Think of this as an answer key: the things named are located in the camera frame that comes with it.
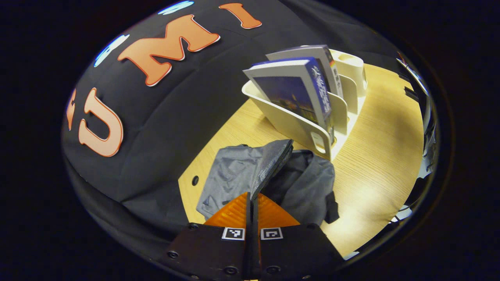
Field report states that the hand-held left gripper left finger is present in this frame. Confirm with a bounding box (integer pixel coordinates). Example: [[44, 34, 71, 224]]
[[158, 192, 251, 281]]

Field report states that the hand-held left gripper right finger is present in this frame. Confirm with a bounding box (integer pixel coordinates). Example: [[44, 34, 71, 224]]
[[252, 193, 344, 281]]

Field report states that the grey schoolbag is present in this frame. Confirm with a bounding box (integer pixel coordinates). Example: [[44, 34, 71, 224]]
[[196, 139, 339, 225]]

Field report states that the white plastic bookshelf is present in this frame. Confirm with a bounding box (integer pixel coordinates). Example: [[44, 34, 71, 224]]
[[241, 49, 368, 161]]

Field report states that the blue cover book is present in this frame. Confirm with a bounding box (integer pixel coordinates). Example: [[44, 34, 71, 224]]
[[243, 57, 335, 134]]

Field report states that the white portrait cover book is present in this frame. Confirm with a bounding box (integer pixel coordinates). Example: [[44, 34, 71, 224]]
[[266, 45, 344, 100]]

